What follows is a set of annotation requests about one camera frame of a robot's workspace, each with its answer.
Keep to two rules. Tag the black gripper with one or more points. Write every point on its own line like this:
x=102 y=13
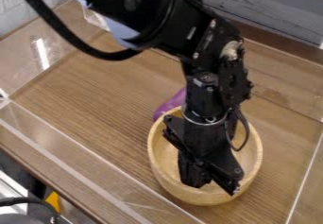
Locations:
x=205 y=152

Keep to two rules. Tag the purple toy eggplant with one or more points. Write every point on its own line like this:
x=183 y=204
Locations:
x=173 y=103

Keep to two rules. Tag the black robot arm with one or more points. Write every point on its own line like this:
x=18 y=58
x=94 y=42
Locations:
x=187 y=30

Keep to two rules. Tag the brown wooden bowl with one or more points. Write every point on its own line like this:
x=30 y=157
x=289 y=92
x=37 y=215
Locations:
x=163 y=162

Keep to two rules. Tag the yellow black device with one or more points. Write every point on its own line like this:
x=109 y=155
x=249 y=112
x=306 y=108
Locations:
x=53 y=198

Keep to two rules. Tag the clear acrylic enclosure wall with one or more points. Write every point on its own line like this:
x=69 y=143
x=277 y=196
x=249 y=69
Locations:
x=75 y=122

